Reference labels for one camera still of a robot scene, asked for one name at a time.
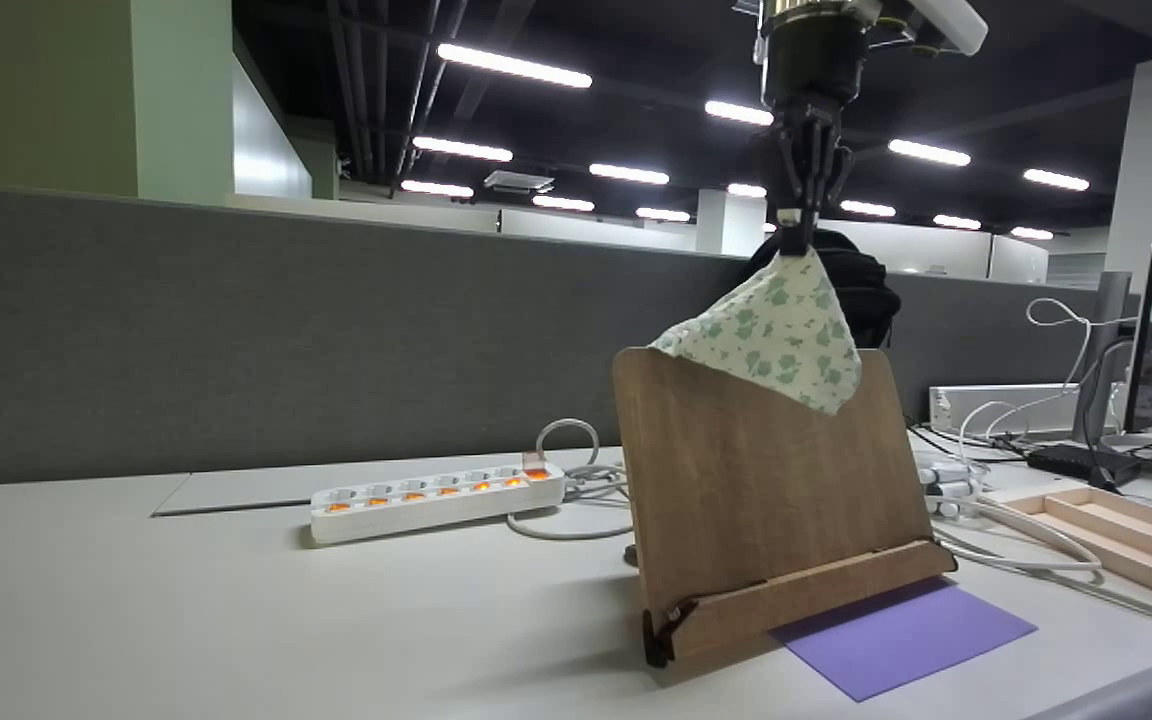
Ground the brown wooden book stand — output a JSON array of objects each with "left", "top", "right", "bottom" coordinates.
[{"left": 609, "top": 340, "right": 959, "bottom": 672}]

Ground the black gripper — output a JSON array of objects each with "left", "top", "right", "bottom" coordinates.
[{"left": 760, "top": 6, "right": 873, "bottom": 260}]

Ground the light wooden frame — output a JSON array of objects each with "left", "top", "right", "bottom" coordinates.
[{"left": 999, "top": 483, "right": 1152, "bottom": 618}]

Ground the white power strip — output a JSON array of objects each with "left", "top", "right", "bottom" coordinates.
[{"left": 306, "top": 456, "right": 567, "bottom": 546}]

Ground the white green floral cloth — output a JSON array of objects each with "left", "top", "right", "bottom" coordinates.
[{"left": 650, "top": 244, "right": 869, "bottom": 420}]

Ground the gray desk partition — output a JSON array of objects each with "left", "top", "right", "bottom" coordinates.
[{"left": 0, "top": 181, "right": 1147, "bottom": 491}]

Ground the black backpack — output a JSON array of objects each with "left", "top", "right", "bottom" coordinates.
[{"left": 743, "top": 228, "right": 903, "bottom": 353}]

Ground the white rectangular box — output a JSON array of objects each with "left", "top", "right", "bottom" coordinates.
[{"left": 925, "top": 378, "right": 1090, "bottom": 440}]

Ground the white coiled cable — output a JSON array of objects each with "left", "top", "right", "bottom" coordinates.
[{"left": 503, "top": 415, "right": 636, "bottom": 542}]

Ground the gray power strip cable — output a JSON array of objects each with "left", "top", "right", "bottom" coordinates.
[{"left": 149, "top": 496, "right": 315, "bottom": 519}]

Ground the purple paper sheet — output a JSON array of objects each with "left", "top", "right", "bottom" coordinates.
[{"left": 782, "top": 579, "right": 1040, "bottom": 707}]

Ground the white looped cable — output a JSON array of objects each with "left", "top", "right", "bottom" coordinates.
[{"left": 1022, "top": 291, "right": 1142, "bottom": 390}]

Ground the white cable bundle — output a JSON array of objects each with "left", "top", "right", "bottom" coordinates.
[{"left": 930, "top": 450, "right": 1107, "bottom": 592}]

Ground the gray monitor stand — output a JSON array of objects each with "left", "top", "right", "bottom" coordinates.
[{"left": 1025, "top": 273, "right": 1152, "bottom": 496}]

